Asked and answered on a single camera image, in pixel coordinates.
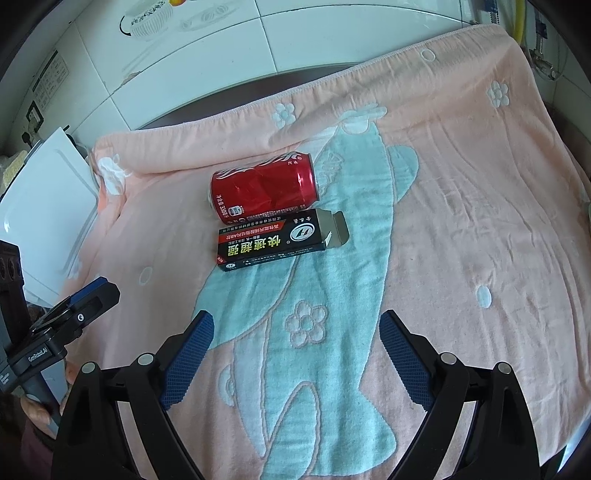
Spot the black glue box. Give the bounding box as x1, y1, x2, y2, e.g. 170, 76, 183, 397
216, 208, 349, 272

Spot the white microwave oven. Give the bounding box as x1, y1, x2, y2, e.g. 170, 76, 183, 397
1, 128, 99, 307

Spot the yellow gas pipe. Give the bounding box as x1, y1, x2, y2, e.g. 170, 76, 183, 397
512, 0, 527, 45

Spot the crushed red cola can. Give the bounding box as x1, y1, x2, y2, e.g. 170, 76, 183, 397
209, 151, 320, 225

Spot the pink towel cloth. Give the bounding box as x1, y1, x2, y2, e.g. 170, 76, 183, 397
65, 26, 590, 479

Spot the wall power socket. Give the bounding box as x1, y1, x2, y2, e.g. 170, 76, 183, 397
26, 101, 44, 133

